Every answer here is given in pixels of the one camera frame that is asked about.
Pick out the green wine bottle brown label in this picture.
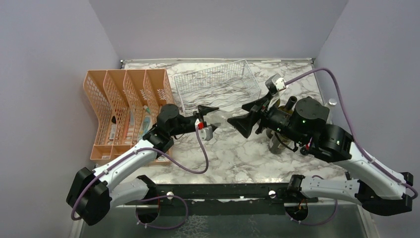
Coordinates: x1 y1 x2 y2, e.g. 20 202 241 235
269 92 289 112

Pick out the orange plastic file organizer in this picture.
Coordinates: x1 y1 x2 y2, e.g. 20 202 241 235
83 68 174 165

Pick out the white wire wine rack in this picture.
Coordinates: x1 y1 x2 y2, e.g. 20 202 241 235
174 59 262 116

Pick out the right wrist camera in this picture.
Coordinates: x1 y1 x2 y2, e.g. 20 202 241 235
265 73 287 96

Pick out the clear bottle silver cap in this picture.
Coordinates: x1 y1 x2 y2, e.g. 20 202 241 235
324 98 338 116

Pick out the green wine bottle white label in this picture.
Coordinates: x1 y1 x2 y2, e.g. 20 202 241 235
268 131 292 155

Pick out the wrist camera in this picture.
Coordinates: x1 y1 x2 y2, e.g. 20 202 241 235
195 119 213 141
265 73 287 96

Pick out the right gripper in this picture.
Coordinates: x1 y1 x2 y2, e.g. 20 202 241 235
227 91 307 145

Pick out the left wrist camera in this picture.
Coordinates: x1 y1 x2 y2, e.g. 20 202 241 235
195 119 213 141

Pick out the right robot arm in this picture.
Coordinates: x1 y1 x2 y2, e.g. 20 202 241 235
227 96 413 216

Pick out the black mounting rail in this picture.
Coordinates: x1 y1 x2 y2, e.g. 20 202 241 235
129 182 302 216

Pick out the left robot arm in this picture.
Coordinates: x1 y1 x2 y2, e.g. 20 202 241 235
66 104 218 226

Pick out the dark green wine bottle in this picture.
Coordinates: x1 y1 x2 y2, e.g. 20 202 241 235
280 96 297 114

